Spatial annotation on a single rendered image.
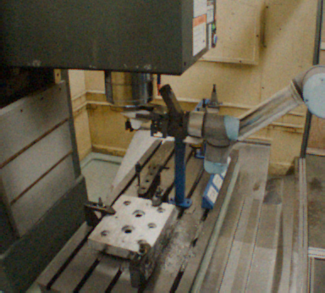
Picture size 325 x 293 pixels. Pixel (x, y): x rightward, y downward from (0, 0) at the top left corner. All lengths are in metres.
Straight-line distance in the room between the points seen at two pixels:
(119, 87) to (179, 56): 0.23
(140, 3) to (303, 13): 1.23
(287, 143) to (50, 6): 1.61
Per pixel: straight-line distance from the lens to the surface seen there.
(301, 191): 1.87
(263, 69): 2.00
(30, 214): 1.47
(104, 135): 2.49
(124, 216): 1.32
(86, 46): 0.97
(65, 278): 1.24
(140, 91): 1.01
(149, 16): 0.88
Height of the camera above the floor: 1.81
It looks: 25 degrees down
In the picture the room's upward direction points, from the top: 1 degrees counter-clockwise
